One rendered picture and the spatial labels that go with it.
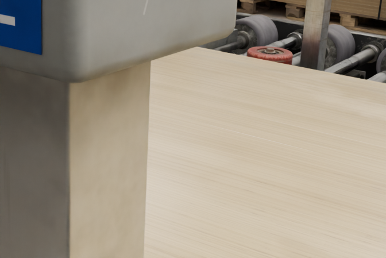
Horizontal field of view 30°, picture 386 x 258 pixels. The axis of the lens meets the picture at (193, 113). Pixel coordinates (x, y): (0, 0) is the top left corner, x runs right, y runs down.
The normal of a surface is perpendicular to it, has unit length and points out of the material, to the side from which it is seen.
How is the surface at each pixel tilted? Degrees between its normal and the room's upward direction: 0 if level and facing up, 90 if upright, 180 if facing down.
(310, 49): 90
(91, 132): 90
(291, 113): 0
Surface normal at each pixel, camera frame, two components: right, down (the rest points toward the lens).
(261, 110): 0.05, -0.95
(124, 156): 0.85, 0.21
